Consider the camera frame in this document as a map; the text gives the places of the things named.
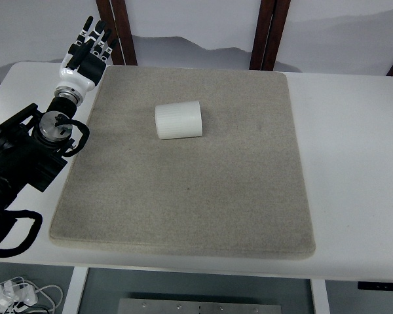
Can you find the black table control panel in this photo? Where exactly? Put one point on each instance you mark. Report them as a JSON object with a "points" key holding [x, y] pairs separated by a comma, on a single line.
{"points": [[380, 285]]}

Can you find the white ribbed cup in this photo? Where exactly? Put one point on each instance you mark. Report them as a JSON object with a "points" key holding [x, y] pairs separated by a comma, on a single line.
{"points": [[180, 119]]}

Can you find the white power adapter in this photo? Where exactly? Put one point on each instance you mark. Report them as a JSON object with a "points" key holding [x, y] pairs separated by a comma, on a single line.
{"points": [[13, 292]]}

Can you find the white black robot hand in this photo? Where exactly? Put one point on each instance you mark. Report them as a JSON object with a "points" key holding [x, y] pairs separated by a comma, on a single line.
{"points": [[75, 76]]}

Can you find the white table leg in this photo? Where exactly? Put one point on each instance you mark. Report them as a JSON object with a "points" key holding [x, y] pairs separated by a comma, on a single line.
{"points": [[320, 297], [74, 291]]}

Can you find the grey beige felt mat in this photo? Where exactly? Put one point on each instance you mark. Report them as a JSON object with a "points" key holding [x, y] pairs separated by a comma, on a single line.
{"points": [[190, 196]]}

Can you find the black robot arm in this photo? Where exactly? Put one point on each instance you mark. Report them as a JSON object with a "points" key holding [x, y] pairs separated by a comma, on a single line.
{"points": [[23, 157]]}

